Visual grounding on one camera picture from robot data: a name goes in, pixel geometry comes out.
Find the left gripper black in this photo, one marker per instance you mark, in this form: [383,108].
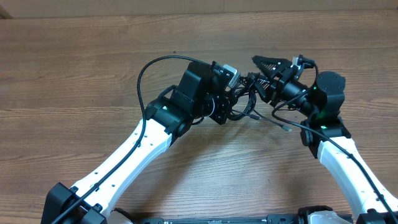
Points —
[220,116]

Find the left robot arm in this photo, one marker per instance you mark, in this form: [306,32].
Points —
[201,93]

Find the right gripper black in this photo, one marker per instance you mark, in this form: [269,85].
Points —
[280,68]

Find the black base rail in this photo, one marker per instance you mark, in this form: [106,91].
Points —
[269,219]

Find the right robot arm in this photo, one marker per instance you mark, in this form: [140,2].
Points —
[303,96]

